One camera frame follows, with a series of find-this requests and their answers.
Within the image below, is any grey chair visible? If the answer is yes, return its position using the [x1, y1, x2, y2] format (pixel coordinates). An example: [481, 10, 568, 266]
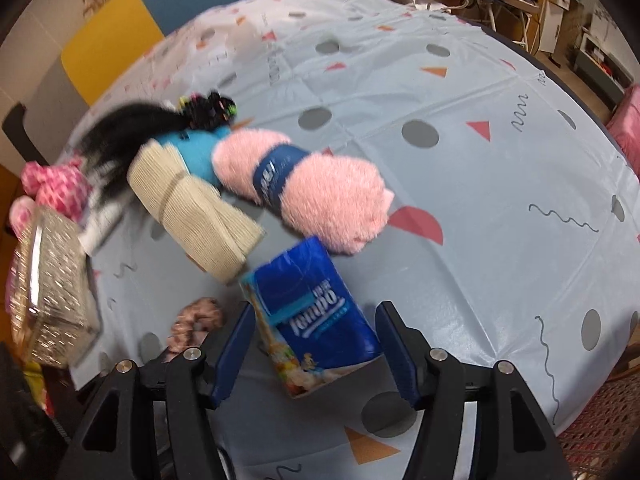
[30, 57, 91, 161]

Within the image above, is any pink scrunchie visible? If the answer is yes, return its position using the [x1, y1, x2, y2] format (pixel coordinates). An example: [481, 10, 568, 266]
[169, 297, 226, 356]

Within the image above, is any pink spotted plush toy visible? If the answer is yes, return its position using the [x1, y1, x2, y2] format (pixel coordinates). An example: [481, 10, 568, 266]
[9, 156, 93, 241]

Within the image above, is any pink fluffy towel blue band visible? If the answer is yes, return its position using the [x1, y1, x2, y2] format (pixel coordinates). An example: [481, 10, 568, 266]
[211, 129, 396, 257]

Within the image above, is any wooden shelf unit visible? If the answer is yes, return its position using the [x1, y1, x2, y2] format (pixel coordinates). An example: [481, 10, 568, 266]
[475, 0, 586, 56]

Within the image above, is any black chair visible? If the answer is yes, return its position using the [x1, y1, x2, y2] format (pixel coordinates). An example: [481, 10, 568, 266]
[0, 102, 51, 168]

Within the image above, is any pink cushion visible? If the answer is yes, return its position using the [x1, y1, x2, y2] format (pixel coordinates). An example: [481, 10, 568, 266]
[605, 82, 640, 176]

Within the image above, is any light blue patterned tablecloth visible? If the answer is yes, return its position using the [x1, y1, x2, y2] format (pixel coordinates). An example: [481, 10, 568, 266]
[55, 0, 640, 480]

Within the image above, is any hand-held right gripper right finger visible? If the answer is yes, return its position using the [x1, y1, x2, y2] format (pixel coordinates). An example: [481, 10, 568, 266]
[375, 301, 573, 480]

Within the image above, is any blue plush elephant toy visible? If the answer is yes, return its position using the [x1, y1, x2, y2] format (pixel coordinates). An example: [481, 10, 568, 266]
[152, 127, 231, 183]

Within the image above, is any green cabinet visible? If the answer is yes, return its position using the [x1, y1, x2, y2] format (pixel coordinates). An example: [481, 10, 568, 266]
[572, 25, 636, 106]

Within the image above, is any blue tissue pack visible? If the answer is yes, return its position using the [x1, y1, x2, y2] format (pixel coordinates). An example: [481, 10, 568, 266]
[239, 236, 385, 400]

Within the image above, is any black hair clip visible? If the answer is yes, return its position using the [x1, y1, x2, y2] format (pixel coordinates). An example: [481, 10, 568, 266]
[177, 91, 238, 131]

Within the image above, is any black wig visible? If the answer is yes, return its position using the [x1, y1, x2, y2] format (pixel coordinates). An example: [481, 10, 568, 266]
[75, 102, 193, 211]

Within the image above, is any beige gauze cloth roll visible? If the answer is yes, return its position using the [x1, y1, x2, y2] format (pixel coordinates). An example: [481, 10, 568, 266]
[126, 141, 266, 283]

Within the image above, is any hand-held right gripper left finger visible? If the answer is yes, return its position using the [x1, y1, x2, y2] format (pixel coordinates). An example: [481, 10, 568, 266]
[62, 301, 257, 480]

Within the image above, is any red woven mat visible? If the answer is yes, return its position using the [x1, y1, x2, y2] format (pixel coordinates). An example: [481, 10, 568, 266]
[555, 365, 640, 480]

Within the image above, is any yellow chair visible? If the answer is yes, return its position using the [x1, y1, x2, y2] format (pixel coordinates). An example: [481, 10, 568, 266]
[60, 0, 166, 108]

